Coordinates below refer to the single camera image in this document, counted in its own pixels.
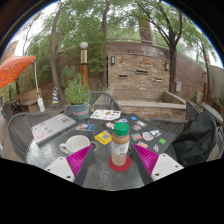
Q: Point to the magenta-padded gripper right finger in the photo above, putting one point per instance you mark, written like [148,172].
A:
[166,165]

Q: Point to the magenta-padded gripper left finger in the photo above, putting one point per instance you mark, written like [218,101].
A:
[59,166]

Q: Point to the green-capped brown drink bottle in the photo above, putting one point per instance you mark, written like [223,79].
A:
[120,146]

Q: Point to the white ceramic mug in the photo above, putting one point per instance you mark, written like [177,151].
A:
[75,143]

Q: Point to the black jacket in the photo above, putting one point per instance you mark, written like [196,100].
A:
[195,140]

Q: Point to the grey laptop with stickers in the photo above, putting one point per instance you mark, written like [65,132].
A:
[50,128]

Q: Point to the grey mesh chair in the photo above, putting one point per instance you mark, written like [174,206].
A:
[18,133]
[163,123]
[103,100]

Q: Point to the colourful small sticker card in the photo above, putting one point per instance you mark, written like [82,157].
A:
[85,127]

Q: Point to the flat round red coaster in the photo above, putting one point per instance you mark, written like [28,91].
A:
[115,167]

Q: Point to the yellow square sticker card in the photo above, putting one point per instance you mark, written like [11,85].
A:
[103,137]

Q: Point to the white sticker sheet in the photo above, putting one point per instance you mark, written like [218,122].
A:
[105,114]

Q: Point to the blue yellow striped cone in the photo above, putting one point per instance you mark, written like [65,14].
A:
[55,96]

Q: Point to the dark round side table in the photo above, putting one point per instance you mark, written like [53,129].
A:
[213,111]

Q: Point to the green plant in teal pot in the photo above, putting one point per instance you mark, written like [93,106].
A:
[78,96]

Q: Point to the wooden bench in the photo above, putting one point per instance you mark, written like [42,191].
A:
[28,98]

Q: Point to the orange patio umbrella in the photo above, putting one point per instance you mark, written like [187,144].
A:
[13,68]

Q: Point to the grey wall box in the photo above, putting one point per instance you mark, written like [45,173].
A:
[178,87]

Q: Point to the wall lamp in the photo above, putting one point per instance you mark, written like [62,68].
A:
[113,60]
[167,66]

